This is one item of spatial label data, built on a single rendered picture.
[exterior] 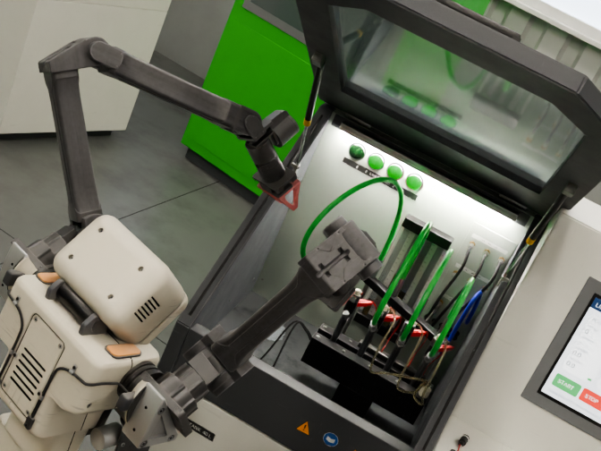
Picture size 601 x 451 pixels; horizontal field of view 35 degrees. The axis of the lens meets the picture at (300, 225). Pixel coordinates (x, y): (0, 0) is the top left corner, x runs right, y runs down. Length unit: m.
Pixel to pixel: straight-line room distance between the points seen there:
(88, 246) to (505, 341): 1.15
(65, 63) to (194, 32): 5.20
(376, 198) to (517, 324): 0.55
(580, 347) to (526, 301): 0.17
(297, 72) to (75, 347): 3.62
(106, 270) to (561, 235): 1.19
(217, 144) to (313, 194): 2.80
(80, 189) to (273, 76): 3.38
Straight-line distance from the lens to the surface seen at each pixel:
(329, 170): 2.74
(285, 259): 2.86
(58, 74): 1.96
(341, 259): 1.56
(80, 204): 1.99
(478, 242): 2.69
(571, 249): 2.47
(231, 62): 5.44
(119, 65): 1.98
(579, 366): 2.51
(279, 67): 5.27
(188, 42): 7.17
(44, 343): 1.81
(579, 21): 6.15
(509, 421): 2.55
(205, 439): 2.55
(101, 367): 1.72
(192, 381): 1.75
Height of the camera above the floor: 2.24
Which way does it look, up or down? 24 degrees down
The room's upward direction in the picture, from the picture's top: 25 degrees clockwise
